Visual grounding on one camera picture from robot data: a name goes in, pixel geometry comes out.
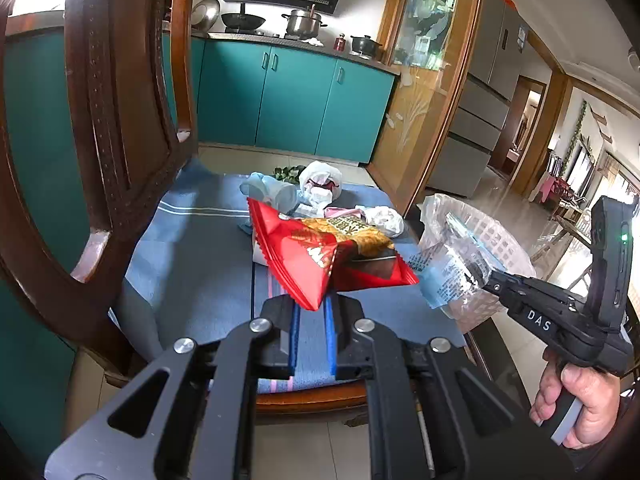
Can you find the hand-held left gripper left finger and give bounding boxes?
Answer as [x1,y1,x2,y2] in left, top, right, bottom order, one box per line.
[44,296,302,480]

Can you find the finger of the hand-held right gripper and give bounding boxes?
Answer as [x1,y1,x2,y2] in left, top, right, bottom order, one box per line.
[469,261,527,307]

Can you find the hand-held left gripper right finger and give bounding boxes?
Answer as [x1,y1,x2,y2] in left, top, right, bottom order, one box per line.
[322,296,576,480]

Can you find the white plastic basket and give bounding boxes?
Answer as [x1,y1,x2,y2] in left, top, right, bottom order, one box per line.
[417,192,538,333]

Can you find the clear blue printed wrapper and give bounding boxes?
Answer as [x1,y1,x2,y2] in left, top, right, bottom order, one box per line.
[407,212,496,311]

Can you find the red snack bag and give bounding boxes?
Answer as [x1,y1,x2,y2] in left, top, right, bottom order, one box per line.
[247,197,421,311]

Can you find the pink wrapper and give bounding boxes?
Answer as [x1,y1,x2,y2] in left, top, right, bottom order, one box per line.
[325,205,371,222]

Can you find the white tissue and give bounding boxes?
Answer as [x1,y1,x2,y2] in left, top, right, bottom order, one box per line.
[367,205,405,238]

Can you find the light blue cloth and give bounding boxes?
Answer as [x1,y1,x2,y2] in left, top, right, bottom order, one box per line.
[240,172,301,216]

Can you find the white plastic bag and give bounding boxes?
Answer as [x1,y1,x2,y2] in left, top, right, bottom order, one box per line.
[298,161,344,206]

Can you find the person's right hand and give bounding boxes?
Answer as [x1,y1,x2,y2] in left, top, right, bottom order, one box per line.
[529,352,625,451]

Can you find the green hanging garland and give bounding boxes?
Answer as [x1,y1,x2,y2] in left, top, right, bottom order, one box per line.
[560,102,590,177]

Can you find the grey refrigerator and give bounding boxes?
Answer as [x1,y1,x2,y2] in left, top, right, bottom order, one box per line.
[427,0,530,198]

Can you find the wooden framed glass partition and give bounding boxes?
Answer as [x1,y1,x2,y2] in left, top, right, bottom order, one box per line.
[367,0,488,216]

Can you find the teal kitchen base cabinets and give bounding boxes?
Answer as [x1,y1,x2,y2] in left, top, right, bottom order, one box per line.
[0,25,397,411]

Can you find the black lidded pot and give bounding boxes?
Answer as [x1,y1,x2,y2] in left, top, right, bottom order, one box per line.
[350,35,383,57]

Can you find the dark wooden chair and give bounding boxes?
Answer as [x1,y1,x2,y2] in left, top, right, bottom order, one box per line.
[0,0,371,428]

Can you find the steel cooking pot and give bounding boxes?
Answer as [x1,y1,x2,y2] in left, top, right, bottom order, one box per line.
[281,5,328,40]

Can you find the black wok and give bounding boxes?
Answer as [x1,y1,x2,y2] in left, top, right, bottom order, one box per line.
[221,4,267,32]

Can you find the steel wok lid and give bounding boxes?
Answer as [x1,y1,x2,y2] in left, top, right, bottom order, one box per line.
[192,0,222,33]

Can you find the wooden door frame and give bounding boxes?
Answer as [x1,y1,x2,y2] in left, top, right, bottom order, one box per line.
[487,76,573,196]

